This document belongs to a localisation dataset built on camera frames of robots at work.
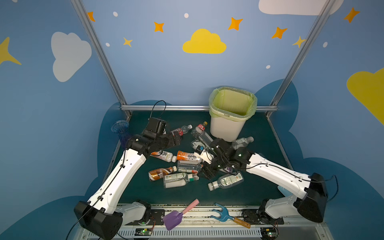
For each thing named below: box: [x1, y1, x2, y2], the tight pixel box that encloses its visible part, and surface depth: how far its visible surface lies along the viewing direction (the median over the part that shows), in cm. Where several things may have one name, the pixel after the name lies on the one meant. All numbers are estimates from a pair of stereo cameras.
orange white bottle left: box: [150, 150, 177, 163], surface depth 94 cm
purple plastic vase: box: [111, 120, 131, 149], surface depth 90 cm
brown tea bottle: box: [148, 166, 177, 181], surface depth 86 cm
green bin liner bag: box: [208, 86, 258, 122], surface depth 96 cm
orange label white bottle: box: [171, 150, 201, 163], surface depth 94 cm
